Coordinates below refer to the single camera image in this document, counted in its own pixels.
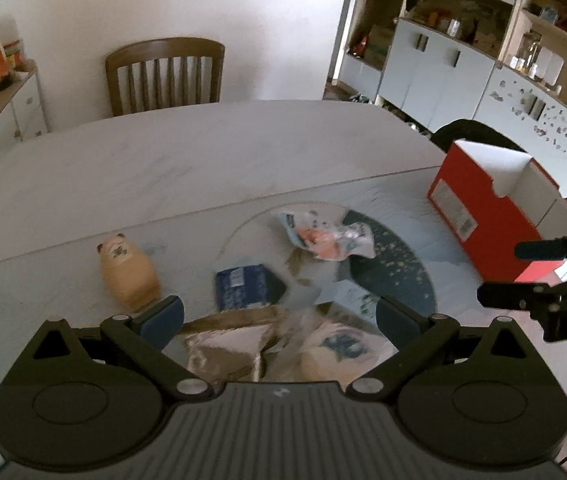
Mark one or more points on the tan bear figurine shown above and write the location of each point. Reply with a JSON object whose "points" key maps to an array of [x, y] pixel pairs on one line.
{"points": [[128, 272]]}

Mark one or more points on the dark blue tissue packet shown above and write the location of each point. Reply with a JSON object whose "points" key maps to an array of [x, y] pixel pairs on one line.
{"points": [[241, 285]]}

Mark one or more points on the white marble desktop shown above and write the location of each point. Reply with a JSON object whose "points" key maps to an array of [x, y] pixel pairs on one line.
{"points": [[163, 160]]}

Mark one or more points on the clear plastic snack bag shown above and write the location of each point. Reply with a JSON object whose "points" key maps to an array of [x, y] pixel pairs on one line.
{"points": [[326, 235]]}

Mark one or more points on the white storage container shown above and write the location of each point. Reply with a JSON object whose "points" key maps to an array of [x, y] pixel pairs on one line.
{"points": [[551, 65]]}

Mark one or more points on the white wall cabinet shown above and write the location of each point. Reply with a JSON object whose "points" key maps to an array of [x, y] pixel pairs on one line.
{"points": [[438, 70]]}

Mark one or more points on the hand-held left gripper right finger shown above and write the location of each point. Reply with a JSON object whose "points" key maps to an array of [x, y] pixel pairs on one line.
{"points": [[393, 317]]}

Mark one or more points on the glass jar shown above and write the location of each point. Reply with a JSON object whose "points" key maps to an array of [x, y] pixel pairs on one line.
{"points": [[530, 52]]}

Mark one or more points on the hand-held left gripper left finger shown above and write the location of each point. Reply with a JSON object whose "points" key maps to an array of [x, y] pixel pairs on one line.
{"points": [[163, 317]]}

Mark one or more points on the brown wooden chair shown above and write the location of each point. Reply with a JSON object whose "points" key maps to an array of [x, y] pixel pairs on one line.
{"points": [[163, 75]]}

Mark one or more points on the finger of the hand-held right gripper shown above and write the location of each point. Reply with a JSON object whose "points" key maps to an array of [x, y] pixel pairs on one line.
{"points": [[538, 249], [508, 294]]}

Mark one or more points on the red and white cardboard box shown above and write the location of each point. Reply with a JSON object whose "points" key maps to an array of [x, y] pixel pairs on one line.
{"points": [[483, 210]]}

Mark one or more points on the white side cabinet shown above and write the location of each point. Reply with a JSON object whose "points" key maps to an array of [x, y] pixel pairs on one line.
{"points": [[8, 110]]}

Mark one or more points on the round glass turntable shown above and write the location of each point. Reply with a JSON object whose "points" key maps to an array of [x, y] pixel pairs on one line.
{"points": [[323, 280]]}

